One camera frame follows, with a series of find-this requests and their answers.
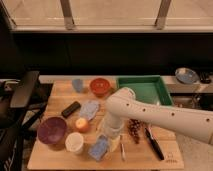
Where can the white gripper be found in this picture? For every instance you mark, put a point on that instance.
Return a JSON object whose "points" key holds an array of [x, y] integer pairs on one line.
{"points": [[113, 144]]}

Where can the blue sponge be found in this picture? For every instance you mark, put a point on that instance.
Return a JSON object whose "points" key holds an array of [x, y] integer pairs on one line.
{"points": [[98, 150]]}

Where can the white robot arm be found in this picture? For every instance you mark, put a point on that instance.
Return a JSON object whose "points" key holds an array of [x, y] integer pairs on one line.
{"points": [[197, 124]]}

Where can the red bowl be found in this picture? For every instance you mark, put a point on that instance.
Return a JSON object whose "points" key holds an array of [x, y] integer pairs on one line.
{"points": [[100, 87]]}

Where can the purple bowl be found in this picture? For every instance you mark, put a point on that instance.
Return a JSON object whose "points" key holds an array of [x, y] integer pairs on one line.
{"points": [[52, 130]]}

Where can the silver metal bowl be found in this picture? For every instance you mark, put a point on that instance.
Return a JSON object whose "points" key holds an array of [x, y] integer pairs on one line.
{"points": [[186, 75]]}

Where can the silver fork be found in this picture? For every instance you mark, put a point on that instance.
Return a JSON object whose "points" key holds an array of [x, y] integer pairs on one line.
{"points": [[123, 156]]}

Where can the bunch of dark grapes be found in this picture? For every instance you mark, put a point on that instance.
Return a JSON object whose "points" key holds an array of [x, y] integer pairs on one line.
{"points": [[133, 128]]}

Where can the apple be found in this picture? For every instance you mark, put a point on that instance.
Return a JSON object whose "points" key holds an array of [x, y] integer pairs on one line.
{"points": [[82, 125]]}

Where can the white cup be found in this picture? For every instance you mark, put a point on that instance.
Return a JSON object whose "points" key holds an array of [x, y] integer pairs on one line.
{"points": [[74, 143]]}

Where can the blue grey cloth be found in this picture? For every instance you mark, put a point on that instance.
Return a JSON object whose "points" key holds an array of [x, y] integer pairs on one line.
{"points": [[89, 109]]}

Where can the black rectangular block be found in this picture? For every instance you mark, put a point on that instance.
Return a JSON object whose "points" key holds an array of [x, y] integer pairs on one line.
{"points": [[70, 109]]}

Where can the green plastic tray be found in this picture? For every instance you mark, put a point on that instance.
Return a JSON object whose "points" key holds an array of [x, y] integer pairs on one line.
{"points": [[148, 89]]}

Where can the small blue cup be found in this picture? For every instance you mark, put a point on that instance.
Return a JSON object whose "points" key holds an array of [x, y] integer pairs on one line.
{"points": [[78, 85]]}

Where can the black chair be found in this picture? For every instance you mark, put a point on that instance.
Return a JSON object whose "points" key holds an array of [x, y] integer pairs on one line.
{"points": [[22, 102]]}

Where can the black handled peeler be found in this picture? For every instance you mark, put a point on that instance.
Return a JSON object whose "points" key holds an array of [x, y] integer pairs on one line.
{"points": [[153, 142]]}

